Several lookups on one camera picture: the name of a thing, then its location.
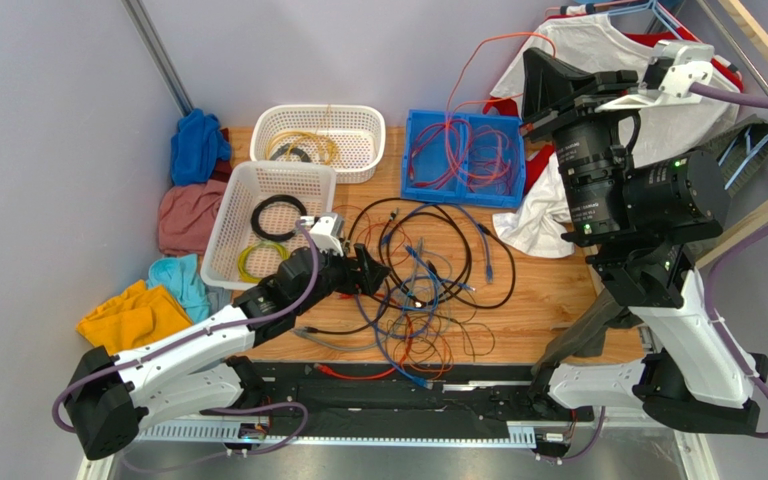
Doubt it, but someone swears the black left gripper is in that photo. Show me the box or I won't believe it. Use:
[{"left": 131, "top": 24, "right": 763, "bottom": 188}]
[{"left": 293, "top": 241, "right": 390, "bottom": 317}]

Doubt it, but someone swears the thin dark red wire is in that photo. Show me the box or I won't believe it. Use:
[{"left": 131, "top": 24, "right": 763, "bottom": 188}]
[{"left": 466, "top": 123, "right": 522, "bottom": 198}]

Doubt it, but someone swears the thick yellow ethernet cable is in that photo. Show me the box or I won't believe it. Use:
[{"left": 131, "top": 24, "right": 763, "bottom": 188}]
[{"left": 265, "top": 130, "right": 340, "bottom": 166}]

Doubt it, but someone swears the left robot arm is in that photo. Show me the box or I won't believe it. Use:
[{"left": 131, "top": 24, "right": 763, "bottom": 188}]
[{"left": 54, "top": 244, "right": 390, "bottom": 460}]

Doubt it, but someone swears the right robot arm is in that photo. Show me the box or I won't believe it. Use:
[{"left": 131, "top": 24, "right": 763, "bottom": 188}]
[{"left": 522, "top": 40, "right": 768, "bottom": 436}]

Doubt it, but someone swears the white t-shirt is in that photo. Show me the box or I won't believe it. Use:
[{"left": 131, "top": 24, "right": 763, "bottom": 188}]
[{"left": 493, "top": 14, "right": 739, "bottom": 259}]

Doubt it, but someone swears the red garment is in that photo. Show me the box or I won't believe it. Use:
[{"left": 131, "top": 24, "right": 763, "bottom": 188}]
[{"left": 482, "top": 5, "right": 745, "bottom": 194}]

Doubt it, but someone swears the white rectangular basket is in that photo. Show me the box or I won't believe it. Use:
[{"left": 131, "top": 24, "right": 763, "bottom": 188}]
[{"left": 200, "top": 161, "right": 336, "bottom": 291}]

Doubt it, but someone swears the blue divided bin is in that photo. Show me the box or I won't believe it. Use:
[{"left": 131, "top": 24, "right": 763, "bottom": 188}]
[{"left": 400, "top": 110, "right": 527, "bottom": 209}]

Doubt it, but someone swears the white oval basket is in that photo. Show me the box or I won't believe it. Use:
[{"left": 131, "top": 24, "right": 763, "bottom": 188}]
[{"left": 249, "top": 104, "right": 387, "bottom": 184}]

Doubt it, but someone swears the grey cloth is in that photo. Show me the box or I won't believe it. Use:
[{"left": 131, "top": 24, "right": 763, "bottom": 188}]
[{"left": 206, "top": 287, "right": 232, "bottom": 312}]

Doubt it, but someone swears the black coil in oval basket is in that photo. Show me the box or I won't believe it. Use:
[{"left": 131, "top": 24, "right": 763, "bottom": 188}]
[{"left": 270, "top": 144, "right": 312, "bottom": 163}]

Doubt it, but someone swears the cyan cloth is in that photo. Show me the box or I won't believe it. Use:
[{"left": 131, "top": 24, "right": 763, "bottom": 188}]
[{"left": 146, "top": 254, "right": 211, "bottom": 323}]

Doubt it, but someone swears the pink cloth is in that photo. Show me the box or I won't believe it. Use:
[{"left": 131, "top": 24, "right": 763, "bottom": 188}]
[{"left": 157, "top": 180, "right": 227, "bottom": 256}]

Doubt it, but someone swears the olive green garment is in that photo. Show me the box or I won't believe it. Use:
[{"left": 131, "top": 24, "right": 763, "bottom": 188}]
[{"left": 531, "top": 115, "right": 768, "bottom": 373}]

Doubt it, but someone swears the blue cloth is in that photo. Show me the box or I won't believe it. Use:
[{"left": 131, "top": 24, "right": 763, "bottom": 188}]
[{"left": 170, "top": 108, "right": 232, "bottom": 186}]

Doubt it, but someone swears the yellow cloth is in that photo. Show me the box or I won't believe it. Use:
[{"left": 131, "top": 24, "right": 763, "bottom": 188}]
[{"left": 76, "top": 280, "right": 193, "bottom": 355}]

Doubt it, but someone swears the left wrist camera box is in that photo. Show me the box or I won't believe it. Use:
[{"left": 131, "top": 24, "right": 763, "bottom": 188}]
[{"left": 300, "top": 212, "right": 346, "bottom": 256}]

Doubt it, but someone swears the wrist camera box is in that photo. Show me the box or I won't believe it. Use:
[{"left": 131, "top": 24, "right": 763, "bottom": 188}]
[
  {"left": 300, "top": 212, "right": 346, "bottom": 256},
  {"left": 596, "top": 40, "right": 714, "bottom": 112}
]

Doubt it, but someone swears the grey ethernet cable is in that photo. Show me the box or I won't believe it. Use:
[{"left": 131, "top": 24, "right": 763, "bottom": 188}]
[{"left": 290, "top": 239, "right": 452, "bottom": 354}]

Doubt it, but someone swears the thin blue wire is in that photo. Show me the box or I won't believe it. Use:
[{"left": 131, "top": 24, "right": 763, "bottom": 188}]
[{"left": 403, "top": 243, "right": 478, "bottom": 327}]

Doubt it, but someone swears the thick black cable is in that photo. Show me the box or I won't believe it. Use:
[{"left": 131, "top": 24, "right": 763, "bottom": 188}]
[{"left": 304, "top": 196, "right": 518, "bottom": 335}]

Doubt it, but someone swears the thin brown wire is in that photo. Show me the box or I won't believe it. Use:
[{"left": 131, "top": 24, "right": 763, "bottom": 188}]
[{"left": 370, "top": 266, "right": 497, "bottom": 367}]

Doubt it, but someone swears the thick red ethernet cable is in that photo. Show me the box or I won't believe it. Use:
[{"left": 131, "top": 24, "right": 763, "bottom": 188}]
[{"left": 311, "top": 290, "right": 425, "bottom": 382}]

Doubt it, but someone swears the black coiled cable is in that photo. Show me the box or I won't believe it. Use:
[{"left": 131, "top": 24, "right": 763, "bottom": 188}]
[{"left": 251, "top": 194, "right": 309, "bottom": 243}]

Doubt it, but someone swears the thick blue ethernet cable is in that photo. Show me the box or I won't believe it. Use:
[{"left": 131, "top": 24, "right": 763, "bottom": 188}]
[{"left": 350, "top": 203, "right": 496, "bottom": 391}]

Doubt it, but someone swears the yellow green coiled cable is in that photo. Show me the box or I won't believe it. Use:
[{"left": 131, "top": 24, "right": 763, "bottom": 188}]
[{"left": 238, "top": 240, "right": 291, "bottom": 286}]

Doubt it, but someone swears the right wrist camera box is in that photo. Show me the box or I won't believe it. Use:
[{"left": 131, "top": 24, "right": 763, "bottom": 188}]
[{"left": 596, "top": 40, "right": 714, "bottom": 112}]

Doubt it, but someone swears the wooden clothes rack frame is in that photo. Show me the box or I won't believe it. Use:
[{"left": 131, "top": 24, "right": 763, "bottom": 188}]
[{"left": 543, "top": 0, "right": 768, "bottom": 268}]

